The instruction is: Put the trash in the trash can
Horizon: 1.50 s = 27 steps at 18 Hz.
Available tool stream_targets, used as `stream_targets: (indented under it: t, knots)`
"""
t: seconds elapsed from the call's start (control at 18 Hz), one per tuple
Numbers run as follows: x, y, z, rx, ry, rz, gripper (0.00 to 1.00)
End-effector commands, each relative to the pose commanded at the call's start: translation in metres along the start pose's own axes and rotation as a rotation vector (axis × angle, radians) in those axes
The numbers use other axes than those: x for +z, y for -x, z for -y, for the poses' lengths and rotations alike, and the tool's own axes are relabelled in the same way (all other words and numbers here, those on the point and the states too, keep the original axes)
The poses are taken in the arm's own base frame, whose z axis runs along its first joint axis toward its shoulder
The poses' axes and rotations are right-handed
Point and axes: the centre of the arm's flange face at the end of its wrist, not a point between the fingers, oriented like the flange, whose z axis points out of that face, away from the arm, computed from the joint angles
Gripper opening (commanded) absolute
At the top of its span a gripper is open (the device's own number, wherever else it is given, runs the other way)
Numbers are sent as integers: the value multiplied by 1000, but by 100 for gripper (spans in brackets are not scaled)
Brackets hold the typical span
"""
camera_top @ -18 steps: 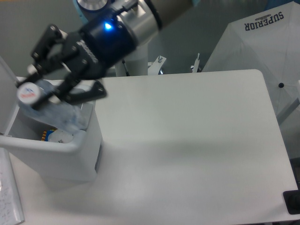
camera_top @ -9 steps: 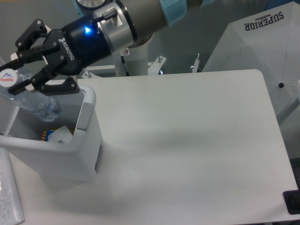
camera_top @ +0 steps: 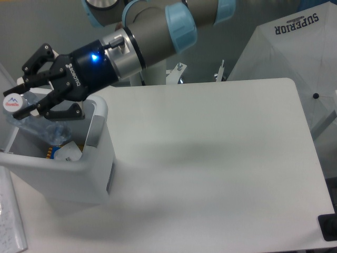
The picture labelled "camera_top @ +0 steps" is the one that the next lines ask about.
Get white metal base bracket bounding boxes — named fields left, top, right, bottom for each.
left=166, top=60, right=227, bottom=84

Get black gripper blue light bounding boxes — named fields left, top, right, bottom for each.
left=3, top=38, right=124, bottom=120

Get blue yellow snack package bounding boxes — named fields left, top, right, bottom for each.
left=46, top=143, right=85, bottom=160

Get clear plastic wrapper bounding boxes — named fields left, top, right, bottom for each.
left=54, top=141, right=82, bottom=161

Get clear plastic water bottle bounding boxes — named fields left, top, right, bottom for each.
left=3, top=91, right=72, bottom=145

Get white umbrella with lettering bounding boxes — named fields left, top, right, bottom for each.
left=228, top=2, right=336, bottom=128

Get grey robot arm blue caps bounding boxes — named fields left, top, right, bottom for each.
left=3, top=1, right=236, bottom=121

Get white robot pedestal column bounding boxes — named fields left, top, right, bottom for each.
left=123, top=60, right=166, bottom=86

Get black device at edge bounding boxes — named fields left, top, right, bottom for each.
left=318, top=213, right=336, bottom=241

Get white trash can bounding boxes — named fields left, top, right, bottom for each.
left=1, top=95, right=115, bottom=204

